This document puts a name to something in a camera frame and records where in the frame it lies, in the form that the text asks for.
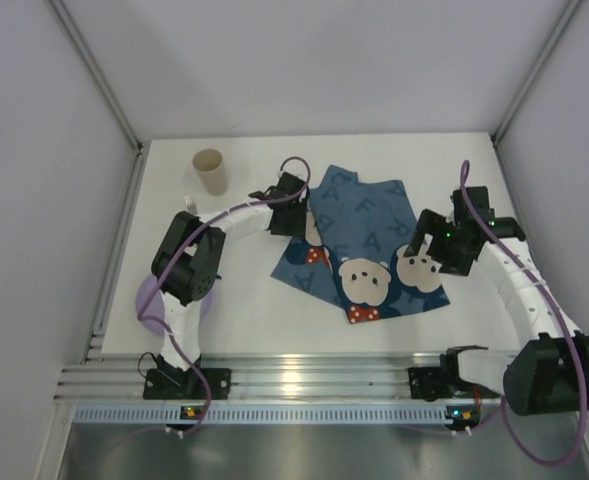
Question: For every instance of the aluminium front rail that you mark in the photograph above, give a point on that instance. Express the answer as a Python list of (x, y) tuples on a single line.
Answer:
[(290, 377)]

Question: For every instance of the right aluminium frame post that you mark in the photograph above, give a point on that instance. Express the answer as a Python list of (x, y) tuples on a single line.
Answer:
[(552, 40)]

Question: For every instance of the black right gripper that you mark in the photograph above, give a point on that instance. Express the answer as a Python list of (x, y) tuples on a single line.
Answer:
[(429, 228)]

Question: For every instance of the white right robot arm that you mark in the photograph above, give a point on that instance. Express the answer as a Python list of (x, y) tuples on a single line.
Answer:
[(549, 371)]

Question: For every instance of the purple plate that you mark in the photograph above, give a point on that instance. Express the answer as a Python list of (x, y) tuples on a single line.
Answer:
[(156, 307)]

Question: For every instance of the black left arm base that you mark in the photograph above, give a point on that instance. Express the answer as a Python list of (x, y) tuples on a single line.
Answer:
[(163, 385)]

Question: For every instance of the beige cup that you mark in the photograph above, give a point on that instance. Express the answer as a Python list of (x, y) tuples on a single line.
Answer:
[(210, 168)]

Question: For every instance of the aluminium frame post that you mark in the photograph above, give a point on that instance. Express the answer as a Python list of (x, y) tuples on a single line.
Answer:
[(84, 52), (552, 40)]

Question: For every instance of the blue cartoon bear placemat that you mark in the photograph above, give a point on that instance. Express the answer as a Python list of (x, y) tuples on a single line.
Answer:
[(352, 254)]

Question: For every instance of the left aluminium frame post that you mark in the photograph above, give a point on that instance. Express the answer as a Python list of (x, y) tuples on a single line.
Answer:
[(84, 52)]

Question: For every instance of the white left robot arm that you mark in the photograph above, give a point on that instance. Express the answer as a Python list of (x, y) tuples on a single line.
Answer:
[(187, 262)]

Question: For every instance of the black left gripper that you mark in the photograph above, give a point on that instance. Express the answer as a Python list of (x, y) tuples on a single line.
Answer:
[(291, 220)]

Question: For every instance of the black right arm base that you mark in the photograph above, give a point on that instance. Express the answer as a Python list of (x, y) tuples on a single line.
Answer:
[(432, 383)]

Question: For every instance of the perforated grey cable duct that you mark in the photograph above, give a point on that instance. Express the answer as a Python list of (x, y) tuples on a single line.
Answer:
[(451, 415)]

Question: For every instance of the blue handled fork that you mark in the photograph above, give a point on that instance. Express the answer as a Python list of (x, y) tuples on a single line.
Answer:
[(190, 205)]

